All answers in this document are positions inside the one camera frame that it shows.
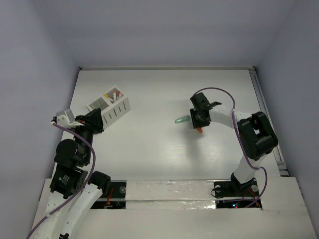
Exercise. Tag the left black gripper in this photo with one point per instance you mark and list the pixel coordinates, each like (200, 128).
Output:
(89, 125)

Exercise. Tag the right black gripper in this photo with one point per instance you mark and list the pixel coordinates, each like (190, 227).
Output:
(196, 123)

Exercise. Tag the yellow capped white marker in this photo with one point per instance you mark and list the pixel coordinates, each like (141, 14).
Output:
(107, 97)

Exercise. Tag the orange capped white marker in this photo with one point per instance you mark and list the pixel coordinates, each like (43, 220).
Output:
(115, 96)

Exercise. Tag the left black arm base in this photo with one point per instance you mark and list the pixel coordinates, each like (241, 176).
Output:
(115, 198)

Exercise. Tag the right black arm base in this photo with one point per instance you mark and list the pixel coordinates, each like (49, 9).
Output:
(230, 194)

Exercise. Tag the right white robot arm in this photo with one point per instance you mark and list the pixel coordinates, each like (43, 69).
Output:
(256, 135)

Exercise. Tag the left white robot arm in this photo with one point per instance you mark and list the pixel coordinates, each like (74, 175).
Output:
(75, 185)

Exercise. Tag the white slotted organizer box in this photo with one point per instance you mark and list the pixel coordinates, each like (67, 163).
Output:
(111, 112)

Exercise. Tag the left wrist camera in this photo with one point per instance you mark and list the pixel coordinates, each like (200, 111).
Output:
(64, 118)

